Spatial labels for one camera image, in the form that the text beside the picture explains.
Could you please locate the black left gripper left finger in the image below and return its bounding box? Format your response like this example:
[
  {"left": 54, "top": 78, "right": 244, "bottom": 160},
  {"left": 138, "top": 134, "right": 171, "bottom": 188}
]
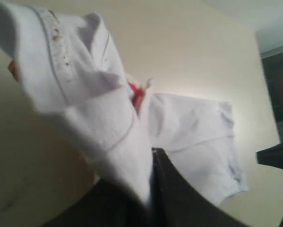
[{"left": 42, "top": 180, "right": 153, "bottom": 227}]

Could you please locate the orange neck label tag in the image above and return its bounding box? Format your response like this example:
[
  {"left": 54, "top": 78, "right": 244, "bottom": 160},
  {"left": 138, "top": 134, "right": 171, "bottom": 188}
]
[{"left": 128, "top": 78, "right": 153, "bottom": 113}]

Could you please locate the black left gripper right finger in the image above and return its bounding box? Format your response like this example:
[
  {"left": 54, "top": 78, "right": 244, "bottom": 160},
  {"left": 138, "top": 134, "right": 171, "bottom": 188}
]
[{"left": 152, "top": 148, "right": 240, "bottom": 227}]

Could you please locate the white t-shirt red lettering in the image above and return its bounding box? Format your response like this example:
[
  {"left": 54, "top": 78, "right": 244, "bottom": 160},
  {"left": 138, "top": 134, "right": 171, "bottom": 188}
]
[{"left": 0, "top": 2, "right": 248, "bottom": 207}]

